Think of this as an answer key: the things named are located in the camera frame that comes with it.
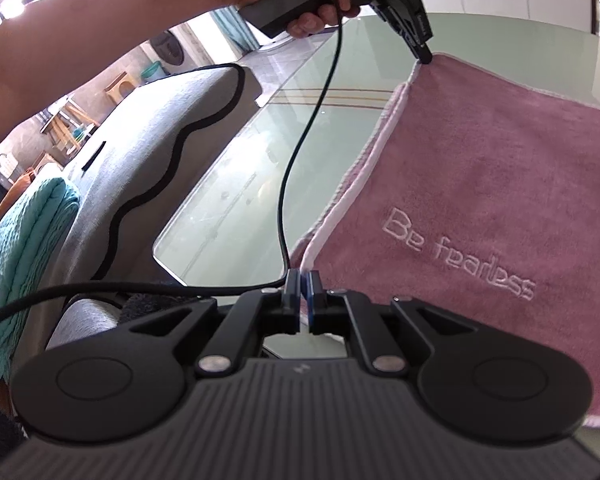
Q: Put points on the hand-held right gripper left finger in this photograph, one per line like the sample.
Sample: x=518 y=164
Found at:
x=294 y=292

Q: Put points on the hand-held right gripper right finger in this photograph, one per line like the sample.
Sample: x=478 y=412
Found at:
x=311 y=295

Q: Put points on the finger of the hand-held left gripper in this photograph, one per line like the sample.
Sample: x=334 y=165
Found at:
x=420 y=30
x=397 y=22

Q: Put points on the pink towel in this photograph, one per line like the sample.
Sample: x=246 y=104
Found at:
x=480 y=160

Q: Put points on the person's left forearm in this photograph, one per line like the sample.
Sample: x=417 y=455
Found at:
x=105 y=20

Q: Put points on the washing machine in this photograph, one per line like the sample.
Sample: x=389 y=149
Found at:
x=170 y=48

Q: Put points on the teal basket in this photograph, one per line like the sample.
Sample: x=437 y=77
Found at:
x=152 y=72

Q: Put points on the wooden stool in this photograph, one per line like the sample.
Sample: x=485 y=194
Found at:
x=121 y=87

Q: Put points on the grey sofa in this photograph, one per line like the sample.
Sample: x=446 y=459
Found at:
x=145 y=125

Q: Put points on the wooden stand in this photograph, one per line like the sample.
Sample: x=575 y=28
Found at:
x=72 y=125

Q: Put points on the teal knitted cloth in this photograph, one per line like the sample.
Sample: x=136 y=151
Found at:
x=25 y=240

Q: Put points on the orange cushion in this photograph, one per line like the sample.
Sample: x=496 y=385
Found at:
x=22 y=181

